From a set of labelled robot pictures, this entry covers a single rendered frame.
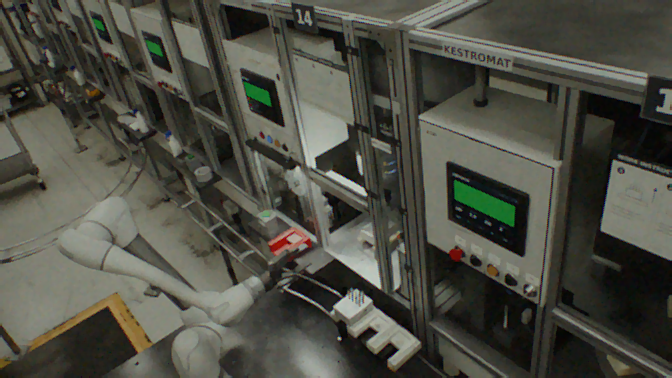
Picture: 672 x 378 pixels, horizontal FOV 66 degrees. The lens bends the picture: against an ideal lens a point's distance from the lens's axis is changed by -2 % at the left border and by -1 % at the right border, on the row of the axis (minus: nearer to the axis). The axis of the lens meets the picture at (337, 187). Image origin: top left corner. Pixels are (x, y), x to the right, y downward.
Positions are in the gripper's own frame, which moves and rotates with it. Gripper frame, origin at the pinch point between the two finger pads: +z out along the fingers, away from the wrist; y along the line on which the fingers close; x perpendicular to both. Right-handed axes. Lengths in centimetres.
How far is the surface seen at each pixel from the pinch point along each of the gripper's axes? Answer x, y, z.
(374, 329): -28.5, -27.0, 8.0
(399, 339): -41.2, -23.5, 9.4
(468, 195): -67, 50, 18
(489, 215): -74, 47, 18
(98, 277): 217, -112, -58
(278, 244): 34.2, -18.0, 7.2
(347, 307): -17.5, -19.8, 4.6
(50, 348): 172, -111, -106
